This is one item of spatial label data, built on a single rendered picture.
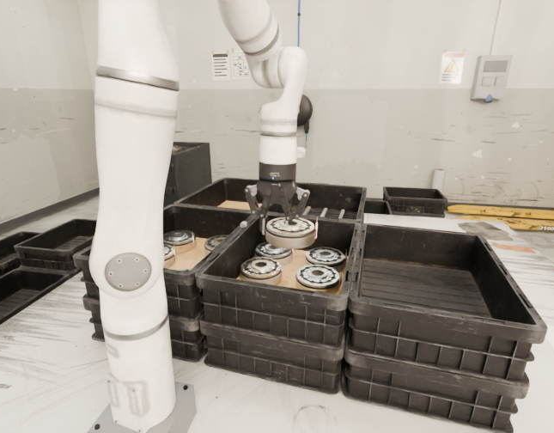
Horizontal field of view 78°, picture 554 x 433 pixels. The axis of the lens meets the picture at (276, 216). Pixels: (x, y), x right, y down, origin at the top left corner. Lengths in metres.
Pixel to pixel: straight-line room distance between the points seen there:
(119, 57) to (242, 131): 3.89
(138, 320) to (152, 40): 0.36
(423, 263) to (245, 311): 0.52
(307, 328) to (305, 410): 0.16
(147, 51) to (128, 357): 0.40
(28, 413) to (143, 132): 0.62
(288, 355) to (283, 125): 0.44
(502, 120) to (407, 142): 0.95
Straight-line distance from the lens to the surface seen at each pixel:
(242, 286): 0.66
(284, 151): 0.65
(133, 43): 0.43
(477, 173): 4.41
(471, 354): 0.69
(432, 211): 2.59
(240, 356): 0.78
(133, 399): 0.61
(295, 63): 0.64
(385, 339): 0.67
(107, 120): 0.43
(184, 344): 0.82
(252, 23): 0.56
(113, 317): 0.55
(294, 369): 0.75
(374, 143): 4.13
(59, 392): 0.89
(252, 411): 0.75
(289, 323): 0.68
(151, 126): 0.43
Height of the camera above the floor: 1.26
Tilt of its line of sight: 20 degrees down
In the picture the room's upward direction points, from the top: straight up
